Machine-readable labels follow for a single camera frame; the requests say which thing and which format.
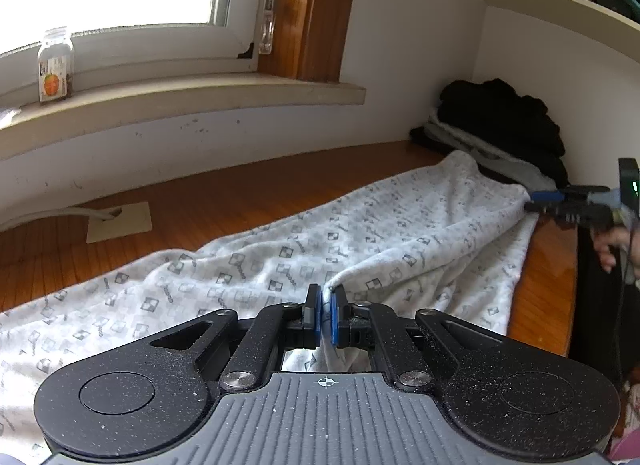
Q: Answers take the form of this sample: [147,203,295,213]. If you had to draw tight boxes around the white patterned pajama garment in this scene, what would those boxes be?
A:
[1,151,537,463]

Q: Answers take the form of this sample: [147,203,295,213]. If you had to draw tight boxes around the grey folded clothes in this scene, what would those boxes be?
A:
[423,113,556,192]

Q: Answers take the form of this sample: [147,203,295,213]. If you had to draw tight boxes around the black clothes pile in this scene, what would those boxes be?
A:
[436,78,570,188]

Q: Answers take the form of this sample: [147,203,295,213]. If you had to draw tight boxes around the person's right hand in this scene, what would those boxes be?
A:
[591,227,640,289]

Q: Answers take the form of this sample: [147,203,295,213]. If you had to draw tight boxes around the black laptop bag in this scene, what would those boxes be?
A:
[567,227,639,387]

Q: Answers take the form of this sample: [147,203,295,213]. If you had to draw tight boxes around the pink garment on lap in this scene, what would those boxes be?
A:
[606,378,640,463]

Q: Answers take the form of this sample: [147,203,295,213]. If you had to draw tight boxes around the glass jar orange label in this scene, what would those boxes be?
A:
[37,26,74,103]

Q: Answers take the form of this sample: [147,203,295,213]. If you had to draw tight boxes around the beige cable cover plate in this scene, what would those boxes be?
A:
[86,202,153,244]

